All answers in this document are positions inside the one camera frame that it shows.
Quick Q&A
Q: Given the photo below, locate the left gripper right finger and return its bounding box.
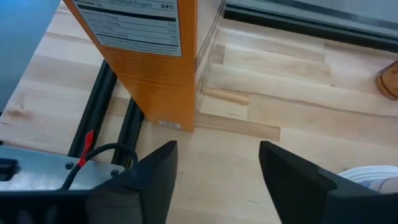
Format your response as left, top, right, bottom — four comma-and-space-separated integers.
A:
258, 140, 398, 224

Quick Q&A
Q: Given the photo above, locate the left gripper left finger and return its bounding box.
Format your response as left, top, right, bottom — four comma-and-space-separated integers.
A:
85, 139, 178, 224

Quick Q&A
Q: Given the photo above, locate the orange cereal box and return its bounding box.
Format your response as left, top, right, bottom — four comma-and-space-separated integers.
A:
63, 0, 198, 132

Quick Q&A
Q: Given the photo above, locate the clear drinking glass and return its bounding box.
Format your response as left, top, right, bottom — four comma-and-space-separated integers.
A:
195, 0, 251, 123

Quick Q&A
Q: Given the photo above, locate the white round woven placemat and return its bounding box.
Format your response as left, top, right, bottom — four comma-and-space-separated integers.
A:
337, 164, 398, 187

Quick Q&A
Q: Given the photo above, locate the pale blue plate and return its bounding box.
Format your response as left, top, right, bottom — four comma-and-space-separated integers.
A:
360, 177, 398, 194

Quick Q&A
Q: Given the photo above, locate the amber ribbed utensil cup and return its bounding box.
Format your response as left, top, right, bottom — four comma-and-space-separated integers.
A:
374, 60, 398, 101

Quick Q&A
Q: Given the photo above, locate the red cable tie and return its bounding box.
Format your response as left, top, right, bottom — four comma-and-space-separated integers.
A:
77, 129, 95, 167

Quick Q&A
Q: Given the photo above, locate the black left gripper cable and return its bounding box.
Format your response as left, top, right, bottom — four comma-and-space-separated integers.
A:
60, 142, 139, 191

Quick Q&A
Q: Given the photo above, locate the black aluminium table frame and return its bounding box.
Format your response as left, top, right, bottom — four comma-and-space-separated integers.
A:
67, 0, 398, 167

